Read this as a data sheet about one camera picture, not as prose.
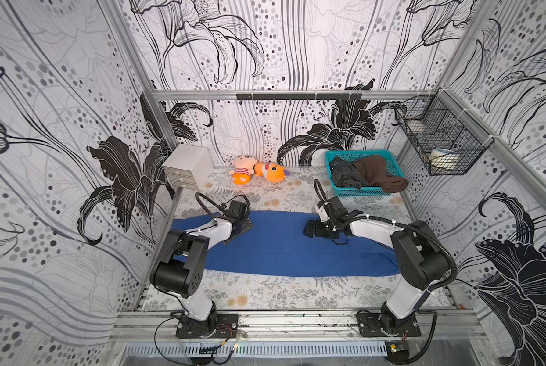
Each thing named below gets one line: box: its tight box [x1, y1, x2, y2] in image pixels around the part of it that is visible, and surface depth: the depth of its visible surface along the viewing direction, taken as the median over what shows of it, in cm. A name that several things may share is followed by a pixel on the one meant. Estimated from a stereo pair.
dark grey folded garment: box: [329, 156, 370, 190], surface depth 100 cm
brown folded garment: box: [352, 154, 410, 193], surface depth 101 cm
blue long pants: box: [170, 211, 402, 278], surface depth 90 cm
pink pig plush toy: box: [228, 154, 258, 186], surface depth 114 cm
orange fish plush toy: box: [253, 161, 291, 184], surface depth 109 cm
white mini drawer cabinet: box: [162, 143, 214, 191], surface depth 112 cm
